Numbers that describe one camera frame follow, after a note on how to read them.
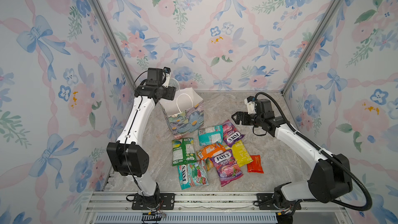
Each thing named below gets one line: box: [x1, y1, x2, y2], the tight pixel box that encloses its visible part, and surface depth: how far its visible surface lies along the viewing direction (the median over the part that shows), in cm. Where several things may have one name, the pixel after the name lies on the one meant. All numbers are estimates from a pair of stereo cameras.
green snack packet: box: [172, 137, 197, 167], surface depth 90 cm
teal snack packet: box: [197, 124, 223, 147], surface depth 95 cm
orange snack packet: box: [196, 142, 227, 161], surface depth 90 cm
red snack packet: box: [246, 155, 265, 174], surface depth 85 cm
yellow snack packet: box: [232, 139, 254, 167], surface depth 88 cm
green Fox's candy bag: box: [177, 159, 209, 190], surface depth 81 cm
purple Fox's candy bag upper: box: [222, 119, 246, 148], surface depth 97 cm
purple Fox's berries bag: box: [209, 148, 244, 188], surface depth 83 cm
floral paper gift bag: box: [159, 87, 205, 137], surface depth 82 cm
